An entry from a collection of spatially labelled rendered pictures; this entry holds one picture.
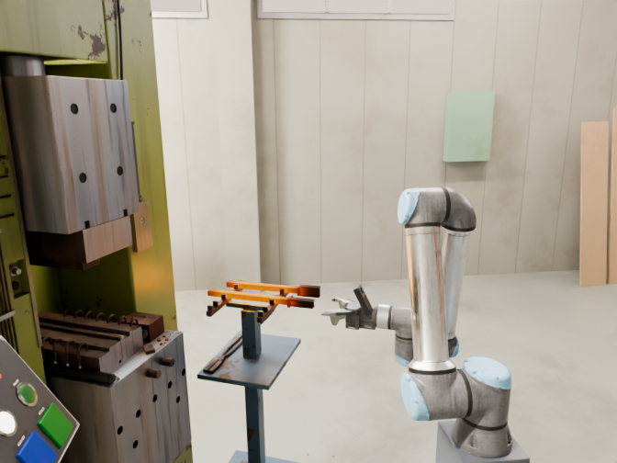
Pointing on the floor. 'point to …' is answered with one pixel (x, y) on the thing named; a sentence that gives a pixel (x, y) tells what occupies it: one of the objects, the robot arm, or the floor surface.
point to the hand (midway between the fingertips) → (326, 304)
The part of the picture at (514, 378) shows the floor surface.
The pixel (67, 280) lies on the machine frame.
